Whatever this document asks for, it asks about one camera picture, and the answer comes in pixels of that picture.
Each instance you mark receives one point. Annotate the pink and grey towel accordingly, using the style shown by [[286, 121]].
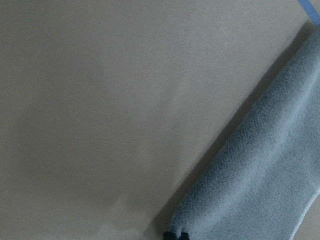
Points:
[[266, 177]]

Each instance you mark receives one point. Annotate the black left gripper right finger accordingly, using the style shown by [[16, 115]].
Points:
[[184, 236]]

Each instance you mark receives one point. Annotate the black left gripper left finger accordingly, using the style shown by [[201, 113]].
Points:
[[169, 236]]

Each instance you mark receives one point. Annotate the blue tape grid lines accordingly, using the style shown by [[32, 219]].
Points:
[[310, 10]]

